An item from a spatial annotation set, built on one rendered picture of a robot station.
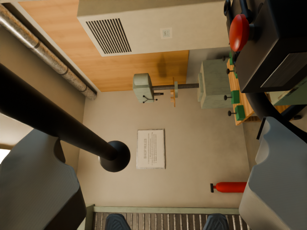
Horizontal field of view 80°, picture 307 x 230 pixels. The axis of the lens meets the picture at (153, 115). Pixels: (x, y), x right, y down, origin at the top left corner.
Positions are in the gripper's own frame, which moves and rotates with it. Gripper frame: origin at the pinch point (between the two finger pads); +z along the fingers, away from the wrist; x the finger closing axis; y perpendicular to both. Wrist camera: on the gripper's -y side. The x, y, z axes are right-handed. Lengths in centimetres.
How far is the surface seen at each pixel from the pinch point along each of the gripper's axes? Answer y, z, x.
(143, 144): 183, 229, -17
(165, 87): 80, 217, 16
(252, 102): 7.2, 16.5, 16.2
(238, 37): -4.2, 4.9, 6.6
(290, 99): 2.5, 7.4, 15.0
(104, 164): 7.9, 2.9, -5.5
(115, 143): 6.4, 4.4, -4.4
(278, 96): 2.4, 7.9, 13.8
